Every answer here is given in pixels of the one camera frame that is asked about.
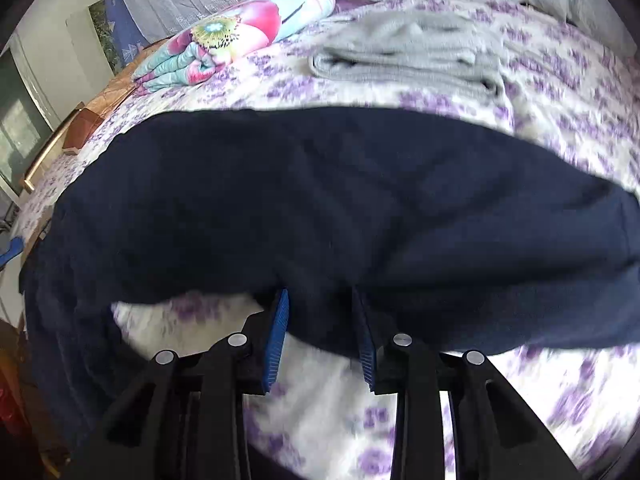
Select blue patterned cloth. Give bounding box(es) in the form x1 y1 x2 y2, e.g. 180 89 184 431
97 0 151 73

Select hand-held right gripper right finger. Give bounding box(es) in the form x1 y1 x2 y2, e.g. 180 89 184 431
351 285 583 480

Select glass window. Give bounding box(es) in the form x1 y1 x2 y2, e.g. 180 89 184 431
0 45 56 196

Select blue plastic object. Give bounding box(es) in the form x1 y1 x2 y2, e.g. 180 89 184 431
0 237 23 268

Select purple floral bedsheet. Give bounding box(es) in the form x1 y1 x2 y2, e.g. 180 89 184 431
10 0 640 480

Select wooden bed frame rail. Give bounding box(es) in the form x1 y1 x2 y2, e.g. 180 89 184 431
22 102 86 193

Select pale grey pillow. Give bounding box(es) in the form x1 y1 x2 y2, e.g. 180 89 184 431
565 0 632 53

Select folded grey blanket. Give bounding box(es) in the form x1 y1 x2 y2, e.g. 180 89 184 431
307 10 506 101

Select orange-brown bed mat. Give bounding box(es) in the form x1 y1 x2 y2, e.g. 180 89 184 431
62 40 151 156

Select folded colourful floral quilt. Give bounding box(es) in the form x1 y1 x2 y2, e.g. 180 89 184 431
132 0 337 93

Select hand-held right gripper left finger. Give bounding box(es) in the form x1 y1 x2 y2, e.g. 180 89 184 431
65 287 291 480

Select dark navy pants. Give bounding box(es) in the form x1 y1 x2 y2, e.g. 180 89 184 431
20 107 640 456

